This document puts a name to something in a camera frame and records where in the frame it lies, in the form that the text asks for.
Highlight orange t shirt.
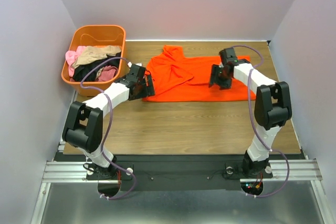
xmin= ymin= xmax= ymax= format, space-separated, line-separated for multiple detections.
xmin=142 ymin=45 xmax=247 ymax=102

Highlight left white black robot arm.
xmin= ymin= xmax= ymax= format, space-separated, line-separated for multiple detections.
xmin=62 ymin=64 xmax=155 ymax=178

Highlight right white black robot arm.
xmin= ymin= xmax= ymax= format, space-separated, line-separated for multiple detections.
xmin=209 ymin=47 xmax=292 ymax=177

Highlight dusty pink garment in basket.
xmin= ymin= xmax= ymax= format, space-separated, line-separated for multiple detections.
xmin=96 ymin=66 xmax=118 ymax=82

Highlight beige garment in basket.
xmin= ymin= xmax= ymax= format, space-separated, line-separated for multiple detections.
xmin=71 ymin=45 xmax=121 ymax=69

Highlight black garment in basket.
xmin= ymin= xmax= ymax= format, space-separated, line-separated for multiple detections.
xmin=72 ymin=53 xmax=121 ymax=82

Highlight light pink garment in basket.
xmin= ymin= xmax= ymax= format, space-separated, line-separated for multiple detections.
xmin=65 ymin=50 xmax=78 ymax=78

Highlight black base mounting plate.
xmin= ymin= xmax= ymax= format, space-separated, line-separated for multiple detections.
xmin=83 ymin=155 xmax=272 ymax=194

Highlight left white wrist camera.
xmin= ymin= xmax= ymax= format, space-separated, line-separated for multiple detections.
xmin=127 ymin=62 xmax=142 ymax=68

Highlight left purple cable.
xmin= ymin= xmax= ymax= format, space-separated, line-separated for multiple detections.
xmin=80 ymin=57 xmax=138 ymax=200

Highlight aluminium extrusion rail frame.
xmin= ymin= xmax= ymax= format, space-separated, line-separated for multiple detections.
xmin=30 ymin=90 xmax=326 ymax=224

